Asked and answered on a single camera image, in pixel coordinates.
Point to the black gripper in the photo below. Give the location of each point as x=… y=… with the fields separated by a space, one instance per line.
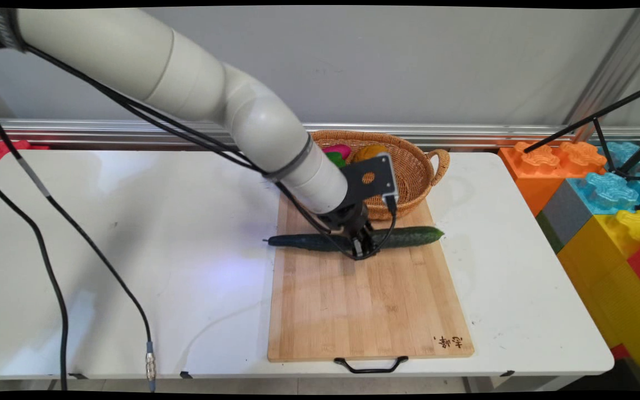
x=348 y=218

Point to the long dark green cucumber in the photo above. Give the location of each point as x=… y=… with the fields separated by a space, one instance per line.
x=303 y=241

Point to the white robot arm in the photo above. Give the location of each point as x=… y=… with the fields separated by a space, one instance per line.
x=186 y=78

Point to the wooden cutting board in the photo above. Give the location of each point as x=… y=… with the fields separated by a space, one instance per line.
x=367 y=300

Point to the green toy bell pepper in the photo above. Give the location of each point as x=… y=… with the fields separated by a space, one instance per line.
x=335 y=160

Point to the woven wicker basket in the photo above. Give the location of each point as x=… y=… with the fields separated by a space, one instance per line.
x=409 y=166

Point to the yellow toy bell pepper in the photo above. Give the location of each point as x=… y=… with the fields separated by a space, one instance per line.
x=370 y=151

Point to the pink toy eggplant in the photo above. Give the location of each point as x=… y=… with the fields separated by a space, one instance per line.
x=338 y=149

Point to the large orange building block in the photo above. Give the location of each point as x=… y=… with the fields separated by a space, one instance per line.
x=536 y=172

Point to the large grey building block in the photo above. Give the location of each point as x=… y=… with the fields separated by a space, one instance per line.
x=561 y=214

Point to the large yellow building block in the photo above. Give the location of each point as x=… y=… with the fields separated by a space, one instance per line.
x=609 y=278

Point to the large blue building block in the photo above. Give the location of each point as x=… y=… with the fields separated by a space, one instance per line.
x=611 y=191

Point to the black tripod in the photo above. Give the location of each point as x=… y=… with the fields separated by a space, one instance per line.
x=603 y=130

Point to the black bracket with silver camera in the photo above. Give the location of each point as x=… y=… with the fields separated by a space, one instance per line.
x=373 y=178

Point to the aluminium rail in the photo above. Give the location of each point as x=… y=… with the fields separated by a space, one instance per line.
x=464 y=135

